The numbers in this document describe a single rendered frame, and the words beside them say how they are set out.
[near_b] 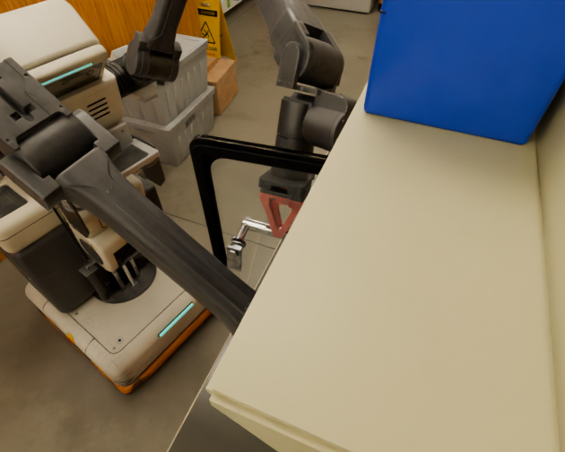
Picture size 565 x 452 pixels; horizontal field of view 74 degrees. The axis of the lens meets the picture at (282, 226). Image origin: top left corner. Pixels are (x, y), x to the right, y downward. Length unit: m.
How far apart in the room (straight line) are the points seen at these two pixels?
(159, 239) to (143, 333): 1.18
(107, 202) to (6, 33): 0.54
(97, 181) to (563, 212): 0.42
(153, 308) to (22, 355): 0.71
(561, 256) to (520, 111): 0.09
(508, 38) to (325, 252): 0.14
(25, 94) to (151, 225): 0.20
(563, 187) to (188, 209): 2.24
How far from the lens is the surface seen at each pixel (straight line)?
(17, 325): 2.24
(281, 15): 0.57
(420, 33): 0.24
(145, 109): 2.53
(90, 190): 0.47
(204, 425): 0.74
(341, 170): 0.21
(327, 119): 0.47
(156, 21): 0.96
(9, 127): 0.50
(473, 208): 0.21
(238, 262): 0.58
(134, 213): 0.46
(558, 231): 0.21
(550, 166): 0.25
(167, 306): 1.64
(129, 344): 1.61
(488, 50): 0.24
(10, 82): 0.53
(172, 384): 1.80
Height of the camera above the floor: 1.64
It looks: 48 degrees down
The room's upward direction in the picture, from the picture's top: straight up
